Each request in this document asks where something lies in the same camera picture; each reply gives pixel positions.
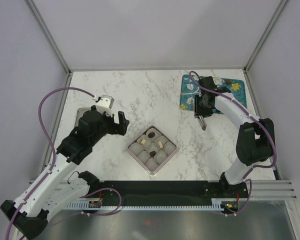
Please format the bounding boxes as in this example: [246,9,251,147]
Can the white cable duct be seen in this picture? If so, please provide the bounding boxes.
[64,200,224,211]

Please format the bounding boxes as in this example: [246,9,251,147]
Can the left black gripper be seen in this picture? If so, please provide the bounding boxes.
[90,110,129,145]

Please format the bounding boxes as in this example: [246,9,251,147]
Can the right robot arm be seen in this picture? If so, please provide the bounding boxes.
[189,71,277,198]

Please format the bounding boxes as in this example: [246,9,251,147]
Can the purple cable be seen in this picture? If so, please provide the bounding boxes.
[189,70,277,171]
[4,86,98,240]

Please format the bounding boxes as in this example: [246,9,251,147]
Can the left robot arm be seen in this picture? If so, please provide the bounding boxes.
[0,105,130,240]

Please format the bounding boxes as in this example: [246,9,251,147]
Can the right aluminium frame post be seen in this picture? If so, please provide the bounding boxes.
[242,0,291,73]

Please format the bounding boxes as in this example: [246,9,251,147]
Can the left aluminium frame post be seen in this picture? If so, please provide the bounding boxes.
[24,0,73,76]

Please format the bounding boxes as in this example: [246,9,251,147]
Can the dark square chocolate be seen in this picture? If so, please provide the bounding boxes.
[149,151,156,157]

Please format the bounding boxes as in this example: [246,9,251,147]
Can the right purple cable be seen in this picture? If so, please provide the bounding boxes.
[189,70,277,171]

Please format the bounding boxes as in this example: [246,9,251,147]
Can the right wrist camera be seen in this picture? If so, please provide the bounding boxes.
[198,76,217,89]

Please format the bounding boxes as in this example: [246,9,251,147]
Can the pink chocolate tin box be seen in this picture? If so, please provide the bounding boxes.
[127,126,178,175]

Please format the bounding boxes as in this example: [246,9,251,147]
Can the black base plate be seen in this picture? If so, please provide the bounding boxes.
[98,180,248,206]

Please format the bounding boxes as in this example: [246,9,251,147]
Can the teal floral tray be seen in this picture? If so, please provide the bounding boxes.
[179,74,247,112]

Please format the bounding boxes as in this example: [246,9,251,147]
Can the aluminium frame post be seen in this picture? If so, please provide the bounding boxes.
[242,0,291,73]
[24,0,73,76]

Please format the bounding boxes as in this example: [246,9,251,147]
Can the metal tweezers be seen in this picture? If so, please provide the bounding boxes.
[197,115,207,131]

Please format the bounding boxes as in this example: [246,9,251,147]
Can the white rectangular chocolate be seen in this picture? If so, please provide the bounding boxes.
[158,141,164,148]

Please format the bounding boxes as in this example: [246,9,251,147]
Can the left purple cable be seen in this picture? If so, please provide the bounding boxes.
[4,86,98,240]

